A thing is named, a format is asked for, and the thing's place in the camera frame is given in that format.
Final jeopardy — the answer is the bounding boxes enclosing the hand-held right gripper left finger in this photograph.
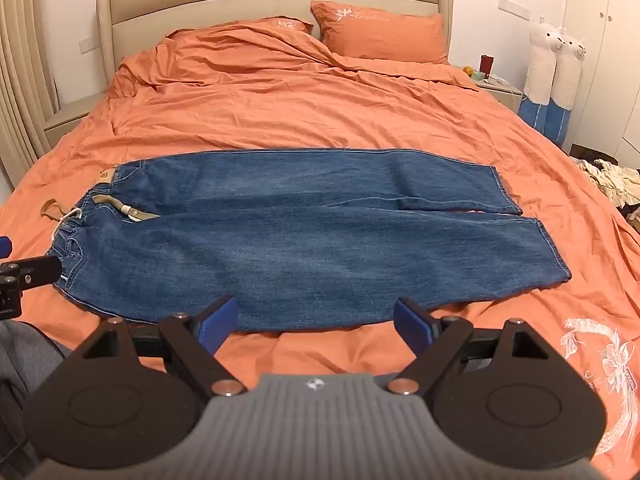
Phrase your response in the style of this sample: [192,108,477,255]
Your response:
[75,295,249,398]

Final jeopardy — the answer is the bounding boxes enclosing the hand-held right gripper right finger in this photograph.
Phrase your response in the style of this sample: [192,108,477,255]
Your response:
[387,297,557,397]

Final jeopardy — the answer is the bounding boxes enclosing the blue jeans pants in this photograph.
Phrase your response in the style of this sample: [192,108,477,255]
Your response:
[46,147,572,333]

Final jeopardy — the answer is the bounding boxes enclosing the person's grey trousers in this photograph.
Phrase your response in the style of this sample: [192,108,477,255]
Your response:
[0,317,72,480]

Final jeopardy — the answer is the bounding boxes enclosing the khaki fabric belt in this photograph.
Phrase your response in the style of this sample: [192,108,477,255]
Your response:
[41,194,162,224]

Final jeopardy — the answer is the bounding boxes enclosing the beige nightstand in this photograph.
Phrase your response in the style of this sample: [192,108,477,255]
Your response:
[474,72,525,112]
[44,91,109,149]

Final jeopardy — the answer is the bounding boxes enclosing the beige curtain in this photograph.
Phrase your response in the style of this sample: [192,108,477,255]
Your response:
[0,0,62,192]

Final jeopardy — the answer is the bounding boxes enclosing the orange duvet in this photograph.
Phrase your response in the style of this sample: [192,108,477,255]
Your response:
[0,16,640,480]

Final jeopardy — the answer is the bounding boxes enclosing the pile of light clothes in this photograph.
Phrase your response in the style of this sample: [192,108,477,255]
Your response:
[574,157,640,235]

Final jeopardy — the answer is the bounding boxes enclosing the orange embroidered pillow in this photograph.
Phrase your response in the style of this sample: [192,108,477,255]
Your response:
[310,0,450,65]
[166,16,315,43]

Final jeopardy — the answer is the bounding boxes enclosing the white wardrobe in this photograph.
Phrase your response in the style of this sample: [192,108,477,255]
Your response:
[564,0,640,170]

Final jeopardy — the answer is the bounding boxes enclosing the white charger cable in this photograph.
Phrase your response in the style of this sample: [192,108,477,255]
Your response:
[486,73,522,93]

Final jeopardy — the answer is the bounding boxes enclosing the white wall switch plate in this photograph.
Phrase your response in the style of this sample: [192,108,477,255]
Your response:
[497,0,531,19]

